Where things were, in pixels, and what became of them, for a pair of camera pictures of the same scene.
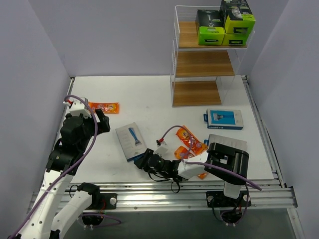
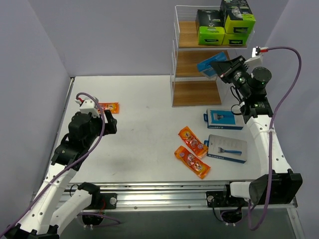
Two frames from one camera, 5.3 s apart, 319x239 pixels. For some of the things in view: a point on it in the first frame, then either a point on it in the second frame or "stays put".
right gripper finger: x=141 y=163 to x=221 y=66
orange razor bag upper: x=197 y=147 stays put
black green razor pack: x=210 y=27 stays put
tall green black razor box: x=236 y=39 stays put
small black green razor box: x=239 y=19 stays put
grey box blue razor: x=131 y=141 to x=205 y=67
